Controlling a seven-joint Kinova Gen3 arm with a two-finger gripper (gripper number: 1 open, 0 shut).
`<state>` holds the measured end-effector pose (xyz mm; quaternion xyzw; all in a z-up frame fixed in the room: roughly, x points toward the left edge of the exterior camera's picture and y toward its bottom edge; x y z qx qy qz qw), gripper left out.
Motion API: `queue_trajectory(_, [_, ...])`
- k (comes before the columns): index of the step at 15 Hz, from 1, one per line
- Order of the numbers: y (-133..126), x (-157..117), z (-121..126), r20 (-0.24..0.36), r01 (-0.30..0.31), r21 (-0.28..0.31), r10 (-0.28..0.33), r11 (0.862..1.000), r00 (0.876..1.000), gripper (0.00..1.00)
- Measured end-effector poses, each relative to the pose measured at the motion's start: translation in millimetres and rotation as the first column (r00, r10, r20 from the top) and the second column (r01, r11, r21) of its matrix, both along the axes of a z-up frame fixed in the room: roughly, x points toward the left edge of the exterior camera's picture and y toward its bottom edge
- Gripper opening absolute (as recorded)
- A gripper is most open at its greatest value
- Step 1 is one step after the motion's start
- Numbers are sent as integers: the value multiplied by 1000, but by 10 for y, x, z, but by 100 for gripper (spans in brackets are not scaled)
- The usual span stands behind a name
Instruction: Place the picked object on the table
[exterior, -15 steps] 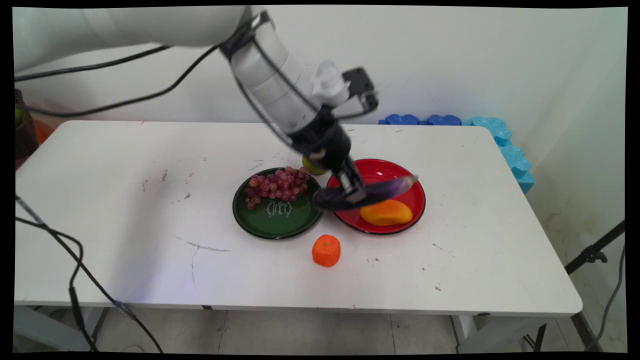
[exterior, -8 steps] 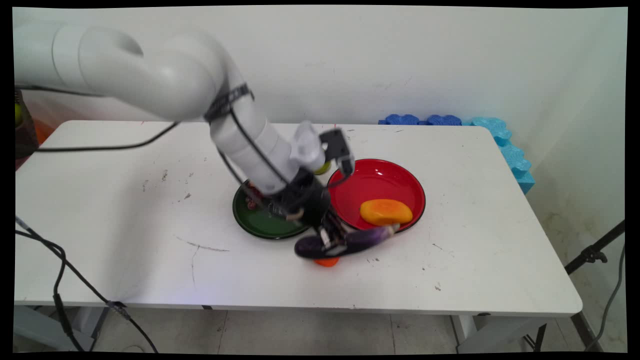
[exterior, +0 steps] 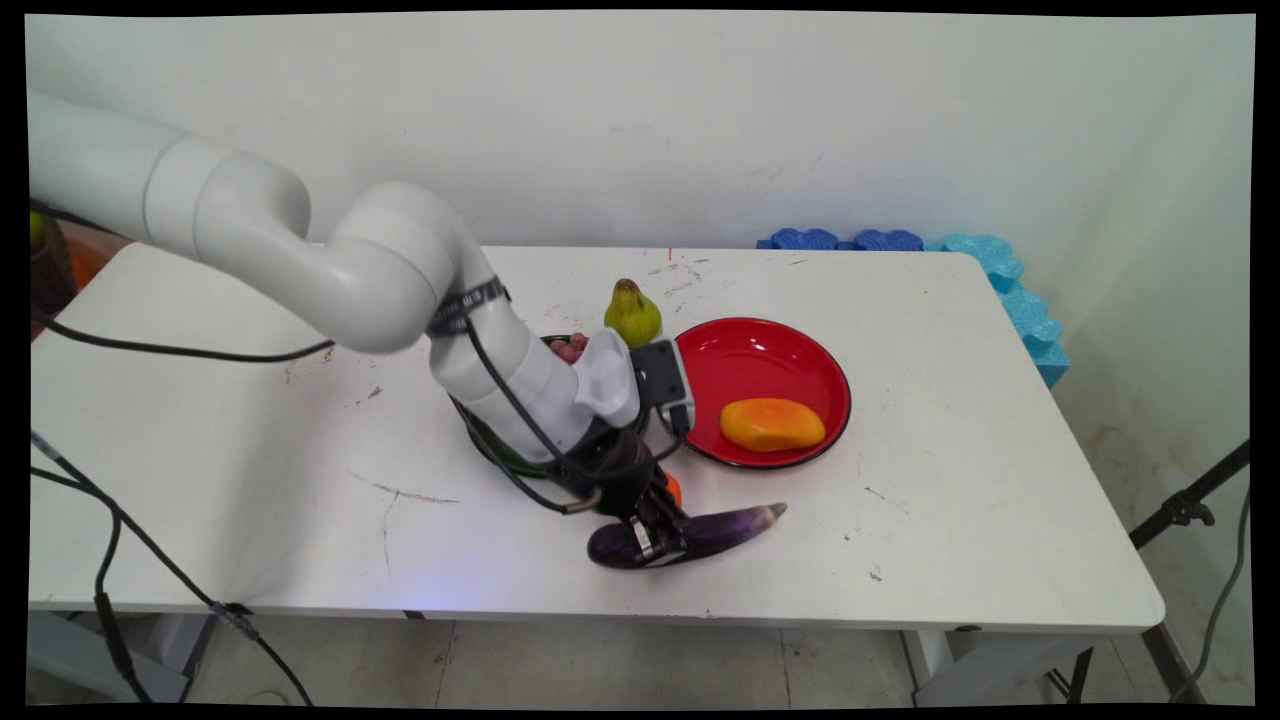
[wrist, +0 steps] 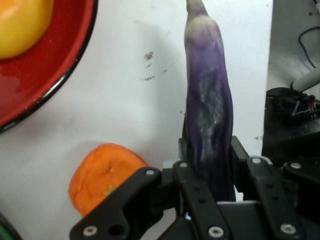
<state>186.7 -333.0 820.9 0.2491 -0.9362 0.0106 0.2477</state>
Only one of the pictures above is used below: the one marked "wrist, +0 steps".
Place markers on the yellow orange mango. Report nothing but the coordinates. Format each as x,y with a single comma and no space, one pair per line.
20,25

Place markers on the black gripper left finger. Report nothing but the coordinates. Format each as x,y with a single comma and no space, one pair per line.
140,190

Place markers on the red plate with black rim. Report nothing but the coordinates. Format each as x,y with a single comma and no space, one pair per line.
57,62

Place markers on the light grey tube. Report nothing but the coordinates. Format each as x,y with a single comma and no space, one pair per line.
306,80

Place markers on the long purple eggplant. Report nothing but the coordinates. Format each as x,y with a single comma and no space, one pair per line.
207,100

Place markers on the dark green plate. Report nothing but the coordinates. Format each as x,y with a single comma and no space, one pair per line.
5,231

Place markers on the round orange fruit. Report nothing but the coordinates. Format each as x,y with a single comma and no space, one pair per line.
100,172

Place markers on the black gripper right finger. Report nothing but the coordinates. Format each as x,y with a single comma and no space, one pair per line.
270,190

